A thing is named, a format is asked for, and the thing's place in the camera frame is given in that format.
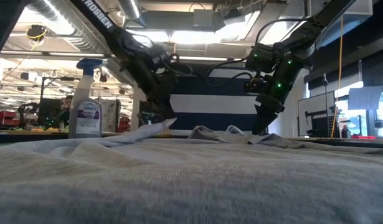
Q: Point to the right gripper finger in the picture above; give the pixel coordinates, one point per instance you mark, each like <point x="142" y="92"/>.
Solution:
<point x="263" y="123"/>

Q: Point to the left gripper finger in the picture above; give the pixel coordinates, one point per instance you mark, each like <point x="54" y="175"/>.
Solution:
<point x="166" y="111"/>

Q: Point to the grey knit shirt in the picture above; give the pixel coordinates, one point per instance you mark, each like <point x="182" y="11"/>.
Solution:
<point x="178" y="180"/>

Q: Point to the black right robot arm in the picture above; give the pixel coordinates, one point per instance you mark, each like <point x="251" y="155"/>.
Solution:
<point x="306" y="34"/>

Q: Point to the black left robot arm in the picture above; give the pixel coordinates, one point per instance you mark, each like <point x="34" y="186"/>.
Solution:
<point x="101" y="18"/>

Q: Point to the navy white striped laundry bin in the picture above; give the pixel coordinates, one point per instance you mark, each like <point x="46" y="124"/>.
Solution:
<point x="210" y="104"/>

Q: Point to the white board panel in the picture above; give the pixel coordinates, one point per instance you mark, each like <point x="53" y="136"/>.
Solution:
<point x="312" y="104"/>

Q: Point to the red object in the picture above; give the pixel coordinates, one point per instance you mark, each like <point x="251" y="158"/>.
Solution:
<point x="124" y="124"/>

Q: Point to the patterned board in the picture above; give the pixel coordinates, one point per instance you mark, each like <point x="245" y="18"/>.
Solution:
<point x="110" y="113"/>

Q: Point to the light wooden desk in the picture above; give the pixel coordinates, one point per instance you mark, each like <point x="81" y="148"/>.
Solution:
<point x="107" y="134"/>

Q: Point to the clear spray bottle blue trigger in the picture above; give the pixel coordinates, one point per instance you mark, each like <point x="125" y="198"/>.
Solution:
<point x="85" y="118"/>

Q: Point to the dark bottle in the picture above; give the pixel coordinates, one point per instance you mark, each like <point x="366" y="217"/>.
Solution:
<point x="346" y="133"/>

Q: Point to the grey ceiling box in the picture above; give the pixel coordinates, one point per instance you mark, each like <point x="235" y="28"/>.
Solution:
<point x="203" y="18"/>

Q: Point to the white paper sheet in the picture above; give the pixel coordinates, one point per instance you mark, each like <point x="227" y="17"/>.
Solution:
<point x="365" y="98"/>

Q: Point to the person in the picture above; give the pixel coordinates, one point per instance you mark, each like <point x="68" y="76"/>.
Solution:
<point x="66" y="104"/>

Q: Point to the red tray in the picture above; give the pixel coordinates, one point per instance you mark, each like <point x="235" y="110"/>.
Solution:
<point x="362" y="137"/>

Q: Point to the black monitor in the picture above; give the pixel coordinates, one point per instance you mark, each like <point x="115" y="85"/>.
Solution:
<point x="51" y="109"/>

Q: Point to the red storage box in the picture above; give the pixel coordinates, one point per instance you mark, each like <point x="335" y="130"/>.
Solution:
<point x="6" y="115"/>

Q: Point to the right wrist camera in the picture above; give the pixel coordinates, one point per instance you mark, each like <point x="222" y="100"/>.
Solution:
<point x="253" y="85"/>

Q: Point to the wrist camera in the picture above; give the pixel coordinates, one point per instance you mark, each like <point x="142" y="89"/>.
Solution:
<point x="160" y="59"/>
<point x="253" y="85"/>

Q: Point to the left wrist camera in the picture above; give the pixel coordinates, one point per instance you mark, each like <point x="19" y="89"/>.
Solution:
<point x="160" y="59"/>

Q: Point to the silver round ceiling duct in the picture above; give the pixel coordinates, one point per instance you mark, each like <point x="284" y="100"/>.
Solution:
<point x="130" y="7"/>

